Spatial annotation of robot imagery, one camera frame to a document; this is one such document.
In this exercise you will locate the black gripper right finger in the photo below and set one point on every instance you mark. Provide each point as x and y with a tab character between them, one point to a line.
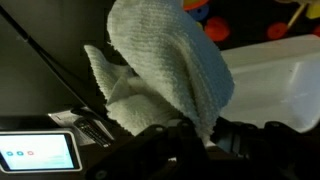
266	153

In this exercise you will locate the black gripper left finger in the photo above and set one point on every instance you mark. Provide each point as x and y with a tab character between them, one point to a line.
150	153

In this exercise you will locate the white terry towel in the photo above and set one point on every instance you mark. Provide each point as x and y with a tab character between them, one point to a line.
166	60

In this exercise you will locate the red toy bead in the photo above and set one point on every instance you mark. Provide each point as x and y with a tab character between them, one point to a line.
316	30
216	28
276	30

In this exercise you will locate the wooden toy stick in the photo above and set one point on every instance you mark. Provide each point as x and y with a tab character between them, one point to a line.
296	16

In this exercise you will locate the blue toy bead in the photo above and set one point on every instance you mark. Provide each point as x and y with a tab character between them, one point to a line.
199	12

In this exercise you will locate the yellow toy bead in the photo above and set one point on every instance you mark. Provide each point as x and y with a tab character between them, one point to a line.
313	10

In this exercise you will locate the black remote control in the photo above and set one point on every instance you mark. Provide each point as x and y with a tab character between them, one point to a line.
91	131

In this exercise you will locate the white plastic bin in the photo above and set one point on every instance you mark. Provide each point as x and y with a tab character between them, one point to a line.
276	83

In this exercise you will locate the white paper sheet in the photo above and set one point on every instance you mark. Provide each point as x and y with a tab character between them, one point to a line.
63	118

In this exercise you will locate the white framed tablet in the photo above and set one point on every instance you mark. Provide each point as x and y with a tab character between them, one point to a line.
36	151

